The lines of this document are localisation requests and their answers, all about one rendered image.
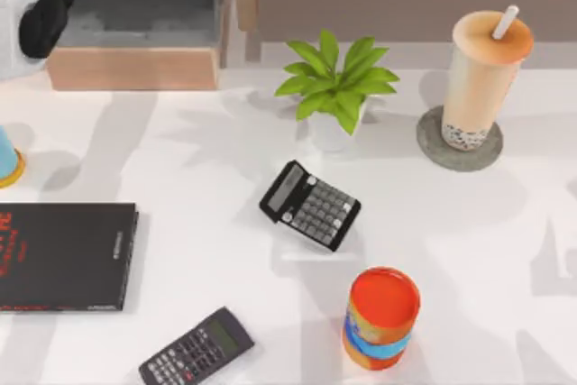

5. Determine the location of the yellow round coaster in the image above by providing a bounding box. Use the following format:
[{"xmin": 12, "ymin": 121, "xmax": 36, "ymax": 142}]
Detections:
[{"xmin": 0, "ymin": 147, "xmax": 27, "ymax": 189}]

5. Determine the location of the dark grey scientific calculator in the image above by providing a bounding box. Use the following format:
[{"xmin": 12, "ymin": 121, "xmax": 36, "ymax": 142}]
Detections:
[{"xmin": 137, "ymin": 306, "xmax": 256, "ymax": 385}]

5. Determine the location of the orange can with blue band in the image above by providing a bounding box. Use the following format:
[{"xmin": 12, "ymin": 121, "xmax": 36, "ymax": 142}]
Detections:
[{"xmin": 341, "ymin": 265, "xmax": 422, "ymax": 371}]

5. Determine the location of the light blue cup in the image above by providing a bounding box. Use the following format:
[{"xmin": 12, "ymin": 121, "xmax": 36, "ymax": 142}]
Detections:
[{"xmin": 0, "ymin": 125, "xmax": 22, "ymax": 179}]

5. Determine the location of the wooden open shelf unit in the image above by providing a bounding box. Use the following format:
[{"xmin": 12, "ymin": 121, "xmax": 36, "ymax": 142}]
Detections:
[{"xmin": 232, "ymin": 0, "xmax": 577, "ymax": 62}]

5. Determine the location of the pale wooden drawer front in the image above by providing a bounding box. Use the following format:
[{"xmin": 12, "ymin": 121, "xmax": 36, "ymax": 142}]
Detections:
[{"xmin": 45, "ymin": 45, "xmax": 221, "ymax": 92}]

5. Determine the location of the grey round coaster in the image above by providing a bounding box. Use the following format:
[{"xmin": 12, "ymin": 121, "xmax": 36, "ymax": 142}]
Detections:
[{"xmin": 416, "ymin": 104, "xmax": 505, "ymax": 173}]

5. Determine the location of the grey pierced drawer inside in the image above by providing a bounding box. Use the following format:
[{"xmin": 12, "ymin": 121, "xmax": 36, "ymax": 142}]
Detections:
[{"xmin": 54, "ymin": 0, "xmax": 234, "ymax": 69}]

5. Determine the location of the black book with red lettering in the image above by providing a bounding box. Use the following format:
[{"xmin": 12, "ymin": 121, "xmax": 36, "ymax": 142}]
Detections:
[{"xmin": 0, "ymin": 202, "xmax": 141, "ymax": 315}]

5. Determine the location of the black calculator with grey keys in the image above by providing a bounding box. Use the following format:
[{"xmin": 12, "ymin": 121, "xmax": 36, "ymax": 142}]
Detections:
[{"xmin": 259, "ymin": 159, "xmax": 362, "ymax": 253}]

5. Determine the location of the bubble tea cup with straw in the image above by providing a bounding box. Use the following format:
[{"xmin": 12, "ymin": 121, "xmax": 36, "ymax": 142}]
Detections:
[{"xmin": 441, "ymin": 5, "xmax": 536, "ymax": 153}]

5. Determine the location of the green plant in white pot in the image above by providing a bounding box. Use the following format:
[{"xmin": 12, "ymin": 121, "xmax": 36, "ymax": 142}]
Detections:
[{"xmin": 274, "ymin": 28, "xmax": 402, "ymax": 152}]

